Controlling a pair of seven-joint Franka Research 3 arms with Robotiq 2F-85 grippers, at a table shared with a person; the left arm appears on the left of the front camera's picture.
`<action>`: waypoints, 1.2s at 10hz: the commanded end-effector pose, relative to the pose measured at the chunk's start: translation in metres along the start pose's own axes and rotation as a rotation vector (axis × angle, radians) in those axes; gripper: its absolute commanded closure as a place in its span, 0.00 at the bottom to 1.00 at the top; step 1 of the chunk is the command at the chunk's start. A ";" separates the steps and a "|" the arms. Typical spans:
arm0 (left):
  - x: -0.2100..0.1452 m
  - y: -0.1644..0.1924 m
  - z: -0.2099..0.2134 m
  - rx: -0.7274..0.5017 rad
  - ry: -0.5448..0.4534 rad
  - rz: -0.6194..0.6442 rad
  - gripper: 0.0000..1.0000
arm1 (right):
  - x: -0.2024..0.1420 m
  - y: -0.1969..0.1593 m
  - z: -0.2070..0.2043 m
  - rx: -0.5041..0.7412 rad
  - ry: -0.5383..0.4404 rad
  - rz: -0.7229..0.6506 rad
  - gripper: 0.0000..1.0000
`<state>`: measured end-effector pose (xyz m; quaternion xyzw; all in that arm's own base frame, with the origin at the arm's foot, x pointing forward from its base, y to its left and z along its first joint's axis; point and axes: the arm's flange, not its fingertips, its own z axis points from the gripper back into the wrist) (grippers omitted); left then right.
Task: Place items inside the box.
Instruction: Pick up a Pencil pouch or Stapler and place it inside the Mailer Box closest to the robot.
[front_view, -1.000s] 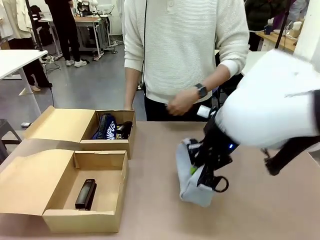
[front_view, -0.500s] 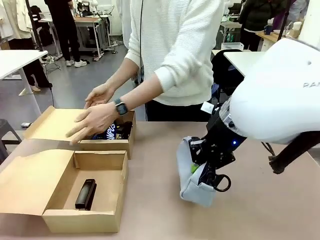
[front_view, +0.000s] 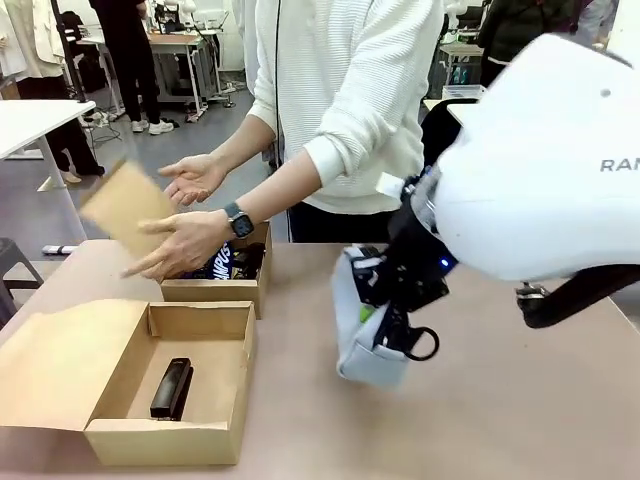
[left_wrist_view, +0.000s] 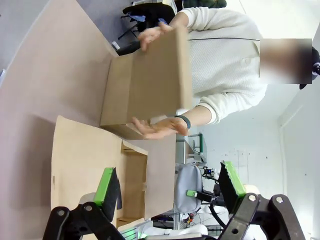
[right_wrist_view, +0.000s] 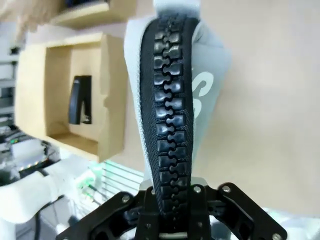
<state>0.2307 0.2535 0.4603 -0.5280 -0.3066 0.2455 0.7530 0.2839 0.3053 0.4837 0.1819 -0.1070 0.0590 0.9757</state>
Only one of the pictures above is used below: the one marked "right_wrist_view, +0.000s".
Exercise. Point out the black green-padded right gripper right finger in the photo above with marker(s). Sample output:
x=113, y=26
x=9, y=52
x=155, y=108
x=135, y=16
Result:
x=225, y=210

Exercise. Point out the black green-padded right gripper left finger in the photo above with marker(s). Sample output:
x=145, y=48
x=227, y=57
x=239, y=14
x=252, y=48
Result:
x=125, y=215

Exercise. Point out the grey CAMPUS pencil case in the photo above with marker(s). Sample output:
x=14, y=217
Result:
x=172, y=100

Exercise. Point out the black stapler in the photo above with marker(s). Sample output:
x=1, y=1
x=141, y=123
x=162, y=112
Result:
x=78, y=100

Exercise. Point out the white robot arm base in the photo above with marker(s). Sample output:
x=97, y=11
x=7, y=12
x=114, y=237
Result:
x=27, y=195

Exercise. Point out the brown cardboard box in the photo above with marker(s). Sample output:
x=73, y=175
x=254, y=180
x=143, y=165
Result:
x=32, y=100

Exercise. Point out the person's right hand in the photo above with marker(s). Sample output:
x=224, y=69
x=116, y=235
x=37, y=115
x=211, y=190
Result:
x=17, y=15

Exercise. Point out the green terminal block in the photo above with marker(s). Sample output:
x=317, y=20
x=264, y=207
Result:
x=88, y=180

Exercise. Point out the black device with lights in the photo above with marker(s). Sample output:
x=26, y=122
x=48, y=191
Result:
x=32, y=155

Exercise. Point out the grey equipment rack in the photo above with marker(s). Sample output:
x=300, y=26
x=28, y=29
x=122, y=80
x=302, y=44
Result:
x=6, y=85

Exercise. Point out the wooden shelf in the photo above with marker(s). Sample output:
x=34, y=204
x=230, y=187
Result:
x=80, y=12

